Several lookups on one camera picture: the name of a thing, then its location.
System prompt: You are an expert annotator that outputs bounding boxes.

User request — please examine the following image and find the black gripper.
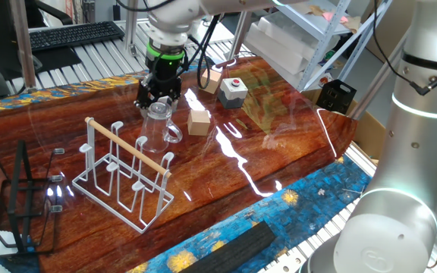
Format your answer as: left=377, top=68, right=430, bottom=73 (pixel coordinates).
left=134, top=56, right=187, bottom=115

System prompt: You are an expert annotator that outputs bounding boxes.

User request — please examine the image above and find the clear glass cup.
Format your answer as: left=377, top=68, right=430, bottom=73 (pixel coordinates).
left=139, top=101, right=184, bottom=154

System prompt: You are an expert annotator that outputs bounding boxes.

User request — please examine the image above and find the light wooden cube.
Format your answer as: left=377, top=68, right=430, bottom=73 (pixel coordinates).
left=200, top=68, right=222, bottom=95
left=187, top=108, right=212, bottom=137

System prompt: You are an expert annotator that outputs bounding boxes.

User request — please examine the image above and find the glossy wood grain mat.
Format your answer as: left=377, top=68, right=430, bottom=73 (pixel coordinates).
left=0, top=56, right=359, bottom=273

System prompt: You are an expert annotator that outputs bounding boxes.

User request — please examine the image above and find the black keyboard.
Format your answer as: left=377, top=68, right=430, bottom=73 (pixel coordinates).
left=28, top=20, right=125, bottom=53

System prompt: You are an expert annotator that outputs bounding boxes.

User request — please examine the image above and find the black desk pad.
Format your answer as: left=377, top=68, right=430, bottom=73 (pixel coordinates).
left=32, top=47, right=83, bottom=73

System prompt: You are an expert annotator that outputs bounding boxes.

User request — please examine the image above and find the white foam box stack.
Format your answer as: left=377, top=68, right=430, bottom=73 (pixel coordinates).
left=244, top=11, right=341, bottom=75

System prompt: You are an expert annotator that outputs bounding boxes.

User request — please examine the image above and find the black office chair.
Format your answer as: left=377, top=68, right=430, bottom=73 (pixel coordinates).
left=24, top=0, right=74, bottom=27

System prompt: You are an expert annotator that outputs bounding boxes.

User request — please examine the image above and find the white metal shelf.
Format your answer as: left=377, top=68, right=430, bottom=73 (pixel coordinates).
left=266, top=0, right=392, bottom=92

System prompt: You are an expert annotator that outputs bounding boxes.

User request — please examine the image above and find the black foam block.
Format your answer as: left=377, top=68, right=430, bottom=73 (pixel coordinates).
left=178, top=221, right=278, bottom=273

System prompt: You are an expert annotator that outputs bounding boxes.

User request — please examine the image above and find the black plastic crate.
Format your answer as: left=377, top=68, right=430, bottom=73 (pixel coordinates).
left=316, top=78, right=358, bottom=115

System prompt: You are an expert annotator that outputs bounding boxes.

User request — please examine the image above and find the pink paper note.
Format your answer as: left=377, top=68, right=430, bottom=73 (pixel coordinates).
left=321, top=11, right=349, bottom=24

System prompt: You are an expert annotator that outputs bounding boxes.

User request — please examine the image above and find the brown cardboard box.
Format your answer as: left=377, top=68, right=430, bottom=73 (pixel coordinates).
left=301, top=89, right=388, bottom=160

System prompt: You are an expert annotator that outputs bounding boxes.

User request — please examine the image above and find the brown wooden board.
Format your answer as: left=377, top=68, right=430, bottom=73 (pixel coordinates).
left=366, top=0, right=417, bottom=64

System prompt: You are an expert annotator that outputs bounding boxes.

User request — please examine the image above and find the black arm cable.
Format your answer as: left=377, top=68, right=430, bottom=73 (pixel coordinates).
left=115, top=0, right=223, bottom=91

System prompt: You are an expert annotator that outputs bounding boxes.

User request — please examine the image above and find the white wire rack wooden handle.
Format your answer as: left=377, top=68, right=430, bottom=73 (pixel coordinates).
left=70, top=115, right=175, bottom=235

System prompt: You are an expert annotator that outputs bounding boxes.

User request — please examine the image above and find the red button switch box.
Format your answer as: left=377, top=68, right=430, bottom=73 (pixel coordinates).
left=217, top=77, right=249, bottom=110

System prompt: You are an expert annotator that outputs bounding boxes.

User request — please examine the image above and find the aluminium frame post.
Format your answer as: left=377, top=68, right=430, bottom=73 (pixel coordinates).
left=228, top=10, right=253, bottom=61
left=9, top=0, right=37, bottom=92
left=123, top=0, right=140, bottom=56

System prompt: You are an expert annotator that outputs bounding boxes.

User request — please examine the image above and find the black wire cup rack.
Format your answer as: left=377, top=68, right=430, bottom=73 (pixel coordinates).
left=0, top=140, right=66, bottom=259

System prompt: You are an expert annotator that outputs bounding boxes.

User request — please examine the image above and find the aluminium frame strut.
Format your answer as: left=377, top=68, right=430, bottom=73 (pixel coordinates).
left=349, top=30, right=411, bottom=121

